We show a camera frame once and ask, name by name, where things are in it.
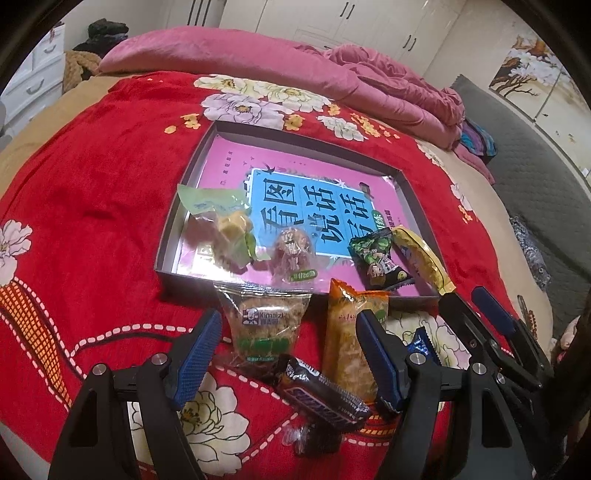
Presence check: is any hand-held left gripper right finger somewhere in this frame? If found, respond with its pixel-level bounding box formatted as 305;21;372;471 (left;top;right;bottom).
356;310;550;480

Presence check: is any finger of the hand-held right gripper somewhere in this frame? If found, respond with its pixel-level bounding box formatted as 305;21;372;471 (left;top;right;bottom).
438;291;509;374
472;286;552;384

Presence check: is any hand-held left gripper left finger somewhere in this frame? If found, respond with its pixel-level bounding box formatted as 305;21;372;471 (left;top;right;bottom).
48;308;223;480

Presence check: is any blue snack packet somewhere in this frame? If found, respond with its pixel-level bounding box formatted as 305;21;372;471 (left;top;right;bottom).
376;325;441;414

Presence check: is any orange snack packet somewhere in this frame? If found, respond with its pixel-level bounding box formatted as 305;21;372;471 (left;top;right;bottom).
322;278;391;407

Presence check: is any clear floss cake packet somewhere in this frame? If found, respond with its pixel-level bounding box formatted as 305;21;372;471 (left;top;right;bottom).
215;281;315;367

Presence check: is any brown chocolate bar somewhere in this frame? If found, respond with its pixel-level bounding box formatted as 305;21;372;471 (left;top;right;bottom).
272;354;372;432

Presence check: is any yellow snack packet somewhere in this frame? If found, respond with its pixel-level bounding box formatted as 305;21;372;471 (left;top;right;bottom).
392;225;458;296

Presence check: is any dark brown cake packet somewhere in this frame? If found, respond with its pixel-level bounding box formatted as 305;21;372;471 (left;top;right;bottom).
283;422;343;459

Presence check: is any dark green snack packet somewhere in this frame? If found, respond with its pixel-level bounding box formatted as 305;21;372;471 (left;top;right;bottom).
347;231;414;291

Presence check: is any clear round cookie packet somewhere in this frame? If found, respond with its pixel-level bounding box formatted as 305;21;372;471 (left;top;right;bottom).
270;226;321;284

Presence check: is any light green snack packet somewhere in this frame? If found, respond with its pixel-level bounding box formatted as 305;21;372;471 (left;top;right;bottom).
178;184;259;273

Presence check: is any grey cardboard box tray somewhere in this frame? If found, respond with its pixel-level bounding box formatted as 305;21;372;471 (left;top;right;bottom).
154;120;458;301

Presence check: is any grey patterned cloth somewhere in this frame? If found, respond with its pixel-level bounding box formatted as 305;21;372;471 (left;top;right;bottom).
508;215;552;291

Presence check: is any grey padded headboard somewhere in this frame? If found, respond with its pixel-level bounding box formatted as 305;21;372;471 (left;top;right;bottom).
450;74;591;315

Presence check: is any purple and teal cloth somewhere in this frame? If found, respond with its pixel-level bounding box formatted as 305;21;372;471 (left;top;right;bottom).
455;117;499;160

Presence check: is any red floral blanket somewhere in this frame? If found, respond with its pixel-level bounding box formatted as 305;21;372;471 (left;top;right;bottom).
0;69;522;462

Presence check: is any pink book with blue label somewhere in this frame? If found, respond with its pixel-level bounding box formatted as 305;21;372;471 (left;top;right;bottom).
178;136;439;294

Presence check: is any pink quilt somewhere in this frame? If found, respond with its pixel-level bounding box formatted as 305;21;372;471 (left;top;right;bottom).
295;44;495;185

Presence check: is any pink pillow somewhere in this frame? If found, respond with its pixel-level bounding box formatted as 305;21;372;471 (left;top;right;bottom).
97;25;352;100

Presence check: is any brown fuzzy blanket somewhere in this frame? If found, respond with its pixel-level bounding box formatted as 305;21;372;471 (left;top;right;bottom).
62;48;102;90

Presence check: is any white wardrobe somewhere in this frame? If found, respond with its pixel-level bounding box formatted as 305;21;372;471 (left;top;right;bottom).
217;0;439;84

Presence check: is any white drawer cabinet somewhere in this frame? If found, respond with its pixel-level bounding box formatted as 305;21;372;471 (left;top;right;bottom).
0;23;70;125

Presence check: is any black clothes pile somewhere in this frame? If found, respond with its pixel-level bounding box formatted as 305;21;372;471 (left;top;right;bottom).
74;18;130;51

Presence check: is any tree wall painting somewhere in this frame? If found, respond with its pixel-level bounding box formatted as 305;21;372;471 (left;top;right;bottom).
489;34;568;100

